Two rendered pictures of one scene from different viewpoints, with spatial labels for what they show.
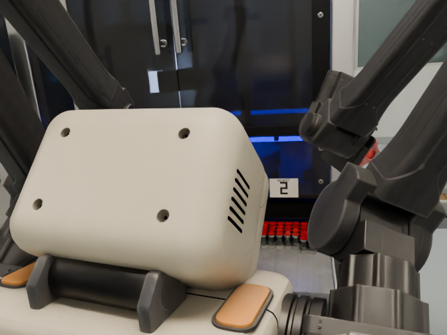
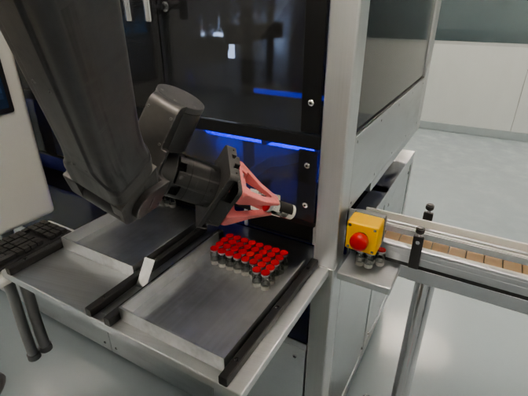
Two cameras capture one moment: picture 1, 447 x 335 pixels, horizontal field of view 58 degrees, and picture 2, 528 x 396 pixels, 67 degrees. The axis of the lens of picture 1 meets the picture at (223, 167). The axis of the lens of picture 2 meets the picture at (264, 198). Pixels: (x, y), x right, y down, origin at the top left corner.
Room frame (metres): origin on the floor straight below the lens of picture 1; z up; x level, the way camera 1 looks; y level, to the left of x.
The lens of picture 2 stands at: (0.29, -0.44, 1.47)
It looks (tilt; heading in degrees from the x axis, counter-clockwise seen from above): 26 degrees down; 17
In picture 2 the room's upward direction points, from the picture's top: straight up
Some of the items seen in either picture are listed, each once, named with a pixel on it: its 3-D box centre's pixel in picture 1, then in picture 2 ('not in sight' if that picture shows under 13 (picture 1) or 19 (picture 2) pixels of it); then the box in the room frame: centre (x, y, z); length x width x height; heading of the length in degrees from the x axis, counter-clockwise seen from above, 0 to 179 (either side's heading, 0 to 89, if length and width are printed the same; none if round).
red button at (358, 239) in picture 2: not in sight; (359, 240); (1.07, -0.42, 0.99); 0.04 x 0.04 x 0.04; 78
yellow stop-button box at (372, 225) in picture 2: not in sight; (365, 231); (1.11, -0.43, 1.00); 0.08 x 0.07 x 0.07; 168
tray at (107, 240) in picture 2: not in sight; (144, 226); (1.12, 0.18, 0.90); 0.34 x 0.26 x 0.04; 168
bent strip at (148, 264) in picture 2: not in sight; (129, 285); (0.87, 0.05, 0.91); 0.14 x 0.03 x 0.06; 168
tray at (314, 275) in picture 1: (281, 258); (220, 287); (0.94, -0.13, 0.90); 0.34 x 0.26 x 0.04; 168
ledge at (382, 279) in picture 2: not in sight; (370, 268); (1.15, -0.45, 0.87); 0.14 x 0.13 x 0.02; 168
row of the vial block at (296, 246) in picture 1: (283, 240); (241, 265); (1.02, -0.15, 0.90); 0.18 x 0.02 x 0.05; 78
